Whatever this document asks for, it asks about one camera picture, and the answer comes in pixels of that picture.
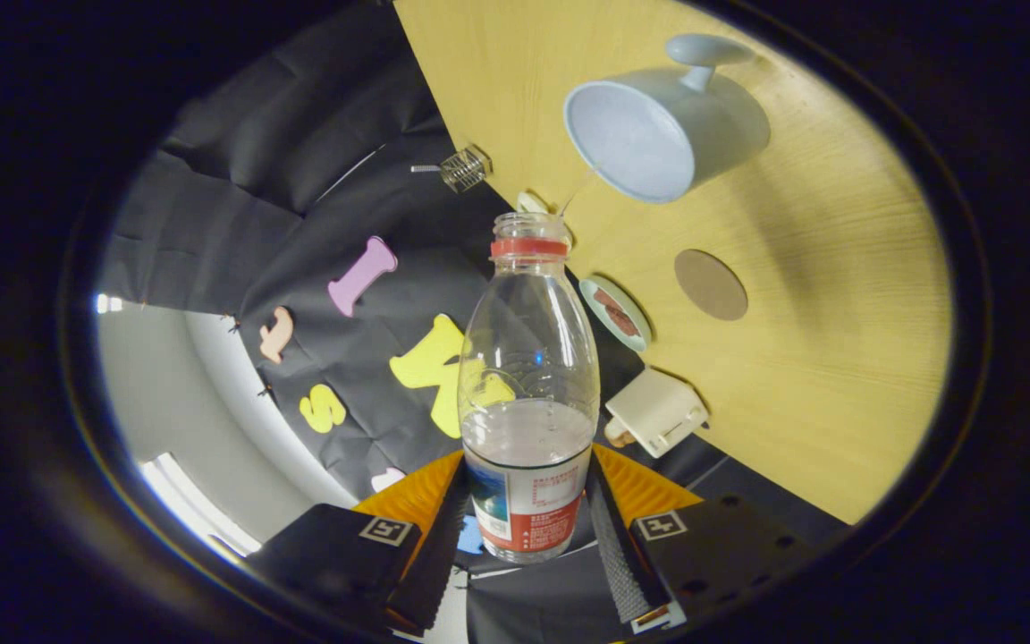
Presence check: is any white toaster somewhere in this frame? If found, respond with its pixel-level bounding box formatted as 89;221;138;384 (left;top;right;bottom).
604;367;710;459

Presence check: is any round brown coaster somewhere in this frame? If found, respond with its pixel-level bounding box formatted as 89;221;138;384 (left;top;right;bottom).
674;249;749;322

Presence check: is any round pale green plate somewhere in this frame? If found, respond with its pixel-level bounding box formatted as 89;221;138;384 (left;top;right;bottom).
578;275;653;353

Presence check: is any wooden table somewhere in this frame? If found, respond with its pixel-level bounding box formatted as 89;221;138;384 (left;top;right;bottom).
393;0;954;526

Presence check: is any clear plastic juice bottle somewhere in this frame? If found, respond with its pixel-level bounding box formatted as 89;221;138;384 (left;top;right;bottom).
459;212;601;564

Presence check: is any white cup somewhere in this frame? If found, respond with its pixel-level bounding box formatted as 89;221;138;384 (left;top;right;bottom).
563;33;772;204

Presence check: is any metal wire utensil holder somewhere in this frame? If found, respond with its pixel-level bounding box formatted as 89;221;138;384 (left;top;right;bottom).
439;145;493;194

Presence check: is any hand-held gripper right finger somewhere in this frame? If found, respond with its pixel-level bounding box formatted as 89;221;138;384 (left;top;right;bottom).
585;445;824;631

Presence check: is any white divided dish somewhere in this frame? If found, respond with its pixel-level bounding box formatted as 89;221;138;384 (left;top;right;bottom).
515;190;574;251

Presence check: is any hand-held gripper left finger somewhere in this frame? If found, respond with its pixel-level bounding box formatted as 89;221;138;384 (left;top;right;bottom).
247;450;471;636

